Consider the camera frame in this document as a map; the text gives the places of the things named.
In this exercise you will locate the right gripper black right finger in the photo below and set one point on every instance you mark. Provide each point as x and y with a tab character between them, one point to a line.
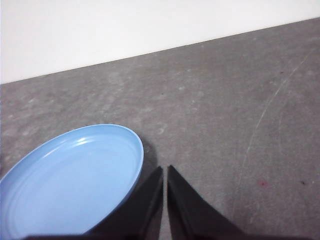
190	215

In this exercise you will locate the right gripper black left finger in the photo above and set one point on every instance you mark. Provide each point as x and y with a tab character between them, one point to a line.
140	212

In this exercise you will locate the blue plate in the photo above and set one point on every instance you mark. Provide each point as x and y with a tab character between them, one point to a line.
70	180

